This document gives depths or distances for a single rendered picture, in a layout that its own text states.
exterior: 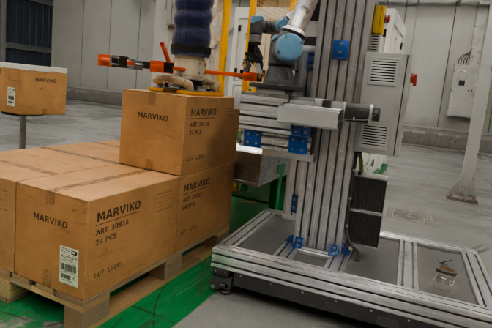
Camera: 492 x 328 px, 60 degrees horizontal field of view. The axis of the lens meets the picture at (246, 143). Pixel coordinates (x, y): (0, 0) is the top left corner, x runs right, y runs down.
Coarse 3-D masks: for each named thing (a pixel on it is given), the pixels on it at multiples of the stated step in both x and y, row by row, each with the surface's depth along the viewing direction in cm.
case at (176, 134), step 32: (128, 96) 220; (160, 96) 211; (192, 96) 210; (224, 96) 261; (128, 128) 222; (160, 128) 213; (192, 128) 213; (224, 128) 245; (128, 160) 224; (160, 160) 215; (192, 160) 218; (224, 160) 250
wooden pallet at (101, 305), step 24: (216, 240) 258; (168, 264) 212; (192, 264) 233; (0, 288) 183; (24, 288) 188; (48, 288) 170; (144, 288) 201; (72, 312) 165; (96, 312) 169; (120, 312) 183
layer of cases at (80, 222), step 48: (96, 144) 278; (0, 192) 178; (48, 192) 165; (96, 192) 169; (144, 192) 186; (192, 192) 223; (0, 240) 181; (48, 240) 168; (96, 240) 163; (144, 240) 191; (192, 240) 230; (96, 288) 167
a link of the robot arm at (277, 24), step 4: (284, 16) 238; (288, 16) 237; (276, 20) 238; (280, 20) 234; (284, 20) 234; (272, 24) 241; (276, 24) 236; (280, 24) 234; (284, 24) 235; (272, 28) 242; (276, 28) 237; (280, 28) 234; (276, 32) 243
